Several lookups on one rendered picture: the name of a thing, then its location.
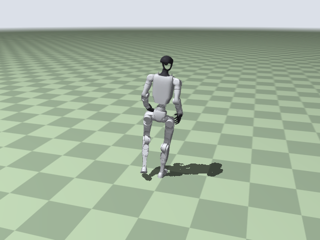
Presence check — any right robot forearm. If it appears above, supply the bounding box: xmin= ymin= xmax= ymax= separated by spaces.
xmin=175 ymin=98 xmax=183 ymax=116

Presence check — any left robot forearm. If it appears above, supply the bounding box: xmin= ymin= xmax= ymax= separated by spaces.
xmin=141 ymin=97 xmax=151 ymax=109

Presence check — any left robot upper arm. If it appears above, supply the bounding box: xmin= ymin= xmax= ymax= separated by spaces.
xmin=141 ymin=74 xmax=155 ymax=99

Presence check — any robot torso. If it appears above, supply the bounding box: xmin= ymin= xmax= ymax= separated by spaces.
xmin=152 ymin=71 xmax=175 ymax=123

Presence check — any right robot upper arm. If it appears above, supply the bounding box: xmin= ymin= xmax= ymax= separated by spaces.
xmin=172 ymin=77 xmax=182 ymax=105

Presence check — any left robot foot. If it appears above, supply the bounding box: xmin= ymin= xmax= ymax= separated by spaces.
xmin=140 ymin=166 xmax=147 ymax=174

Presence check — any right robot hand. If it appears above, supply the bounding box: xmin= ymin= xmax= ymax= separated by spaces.
xmin=174 ymin=113 xmax=183 ymax=125

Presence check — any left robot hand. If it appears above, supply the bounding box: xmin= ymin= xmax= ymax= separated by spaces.
xmin=147 ymin=104 xmax=154 ymax=112

